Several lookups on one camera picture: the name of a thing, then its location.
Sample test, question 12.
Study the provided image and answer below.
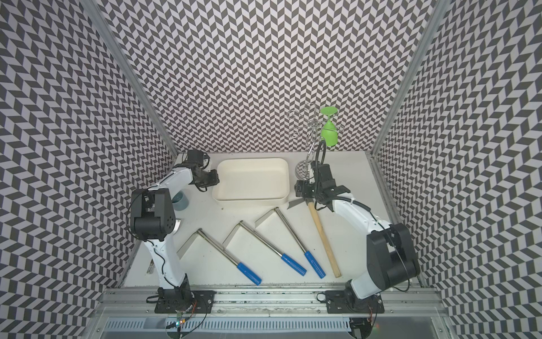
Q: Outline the cream storage box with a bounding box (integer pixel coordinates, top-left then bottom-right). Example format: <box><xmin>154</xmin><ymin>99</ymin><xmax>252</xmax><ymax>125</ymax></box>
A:
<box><xmin>213</xmin><ymin>158</ymin><xmax>290</xmax><ymax>208</ymax></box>

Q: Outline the wooden handle hoe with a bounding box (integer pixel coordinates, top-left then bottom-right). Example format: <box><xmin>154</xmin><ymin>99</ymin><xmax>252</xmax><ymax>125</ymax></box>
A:
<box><xmin>288</xmin><ymin>199</ymin><xmax>342</xmax><ymax>278</ymax></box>

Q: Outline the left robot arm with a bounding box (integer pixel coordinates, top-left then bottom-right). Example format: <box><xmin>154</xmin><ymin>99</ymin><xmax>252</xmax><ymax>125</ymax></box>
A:
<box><xmin>128</xmin><ymin>166</ymin><xmax>220</xmax><ymax>290</ymax></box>

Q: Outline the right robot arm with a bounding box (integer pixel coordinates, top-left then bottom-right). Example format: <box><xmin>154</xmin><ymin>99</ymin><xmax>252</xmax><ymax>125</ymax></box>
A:
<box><xmin>294</xmin><ymin>160</ymin><xmax>421</xmax><ymax>299</ymax></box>

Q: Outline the grey-blue cup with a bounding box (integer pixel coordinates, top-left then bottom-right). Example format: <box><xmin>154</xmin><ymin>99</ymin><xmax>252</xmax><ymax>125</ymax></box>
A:
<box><xmin>172</xmin><ymin>191</ymin><xmax>189</xmax><ymax>211</ymax></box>

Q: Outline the chrome cup rack stand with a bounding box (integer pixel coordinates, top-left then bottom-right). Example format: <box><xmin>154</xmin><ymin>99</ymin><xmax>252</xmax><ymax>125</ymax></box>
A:
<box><xmin>290</xmin><ymin>105</ymin><xmax>330</xmax><ymax>181</ymax></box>

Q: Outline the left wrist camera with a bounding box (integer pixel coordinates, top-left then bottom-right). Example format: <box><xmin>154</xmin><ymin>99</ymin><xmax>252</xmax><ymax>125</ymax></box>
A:
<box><xmin>184</xmin><ymin>150</ymin><xmax>210</xmax><ymax>169</ymax></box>

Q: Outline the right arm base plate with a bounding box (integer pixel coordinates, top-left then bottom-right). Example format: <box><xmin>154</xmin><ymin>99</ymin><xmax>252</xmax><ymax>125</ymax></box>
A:
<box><xmin>324</xmin><ymin>290</ymin><xmax>385</xmax><ymax>314</ymax></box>

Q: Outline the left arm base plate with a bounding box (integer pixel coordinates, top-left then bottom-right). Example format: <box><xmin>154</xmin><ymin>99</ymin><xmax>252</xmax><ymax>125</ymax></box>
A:
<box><xmin>155</xmin><ymin>288</ymin><xmax>216</xmax><ymax>314</ymax></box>

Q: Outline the aluminium front rail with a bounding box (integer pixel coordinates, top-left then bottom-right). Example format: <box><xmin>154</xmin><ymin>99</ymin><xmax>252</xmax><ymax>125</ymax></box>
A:
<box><xmin>93</xmin><ymin>282</ymin><xmax>448</xmax><ymax>318</ymax></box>

